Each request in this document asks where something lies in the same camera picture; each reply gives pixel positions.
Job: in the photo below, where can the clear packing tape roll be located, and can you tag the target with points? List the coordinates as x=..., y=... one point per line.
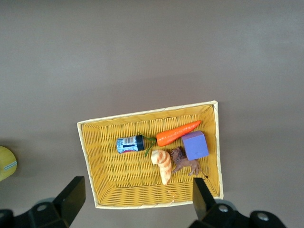
x=6, y=156

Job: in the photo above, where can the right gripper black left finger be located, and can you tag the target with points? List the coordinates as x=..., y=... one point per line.
x=69, y=202

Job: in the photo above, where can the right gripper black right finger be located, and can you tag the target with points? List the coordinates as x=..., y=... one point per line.
x=204, y=204

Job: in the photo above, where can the orange toy carrot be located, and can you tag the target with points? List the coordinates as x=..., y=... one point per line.
x=175, y=135

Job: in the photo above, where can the striped toy bread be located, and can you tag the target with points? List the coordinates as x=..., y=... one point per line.
x=164, y=164

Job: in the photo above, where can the small can with barcode label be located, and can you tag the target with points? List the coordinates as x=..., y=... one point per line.
x=128, y=143

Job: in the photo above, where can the purple foam cube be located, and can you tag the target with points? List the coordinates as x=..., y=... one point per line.
x=196, y=145

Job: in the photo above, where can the yellow wicker basket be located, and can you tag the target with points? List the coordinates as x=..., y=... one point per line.
x=107, y=171

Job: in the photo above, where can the brown toy lion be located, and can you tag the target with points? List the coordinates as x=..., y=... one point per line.
x=184, y=162

